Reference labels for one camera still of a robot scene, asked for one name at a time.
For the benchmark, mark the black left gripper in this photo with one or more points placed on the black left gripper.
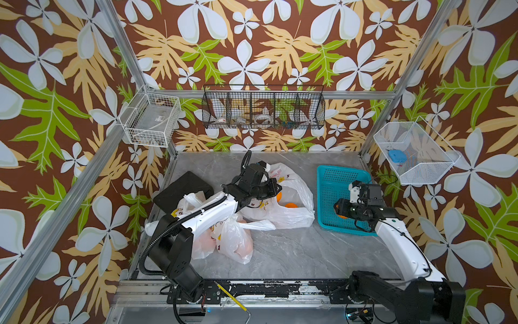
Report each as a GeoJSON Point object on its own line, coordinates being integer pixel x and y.
{"type": "Point", "coordinates": [271, 182]}

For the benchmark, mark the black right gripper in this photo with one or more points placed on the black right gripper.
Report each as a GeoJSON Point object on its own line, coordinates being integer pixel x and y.
{"type": "Point", "coordinates": [341, 207]}

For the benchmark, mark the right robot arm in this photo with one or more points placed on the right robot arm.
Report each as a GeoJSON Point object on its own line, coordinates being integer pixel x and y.
{"type": "Point", "coordinates": [428, 297]}

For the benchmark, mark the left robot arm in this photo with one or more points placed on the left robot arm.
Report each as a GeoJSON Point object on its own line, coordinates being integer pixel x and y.
{"type": "Point", "coordinates": [169, 252]}

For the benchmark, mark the teal plastic basket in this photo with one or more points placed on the teal plastic basket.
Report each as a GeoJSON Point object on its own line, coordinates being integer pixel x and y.
{"type": "Point", "coordinates": [332, 184]}

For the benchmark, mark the blue object in basket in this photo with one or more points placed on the blue object in basket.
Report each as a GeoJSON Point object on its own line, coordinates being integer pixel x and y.
{"type": "Point", "coordinates": [397, 156]}

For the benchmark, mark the black plastic tool case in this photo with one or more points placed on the black plastic tool case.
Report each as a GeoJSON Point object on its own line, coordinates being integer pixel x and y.
{"type": "Point", "coordinates": [168, 199]}

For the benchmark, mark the white wire basket right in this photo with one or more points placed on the white wire basket right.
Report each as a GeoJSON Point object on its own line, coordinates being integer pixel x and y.
{"type": "Point", "coordinates": [429, 156]}

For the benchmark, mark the white wire basket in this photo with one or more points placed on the white wire basket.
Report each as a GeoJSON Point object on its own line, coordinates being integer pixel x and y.
{"type": "Point", "coordinates": [150, 118]}
{"type": "Point", "coordinates": [429, 156]}

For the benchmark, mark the black wire basket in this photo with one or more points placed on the black wire basket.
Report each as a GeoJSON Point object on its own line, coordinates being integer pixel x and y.
{"type": "Point", "coordinates": [263, 106]}

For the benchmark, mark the white wire basket left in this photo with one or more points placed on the white wire basket left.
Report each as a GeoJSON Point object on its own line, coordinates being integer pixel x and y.
{"type": "Point", "coordinates": [150, 118]}

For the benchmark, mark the aluminium frame post right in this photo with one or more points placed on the aluminium frame post right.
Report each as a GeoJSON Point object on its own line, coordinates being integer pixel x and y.
{"type": "Point", "coordinates": [429, 37]}

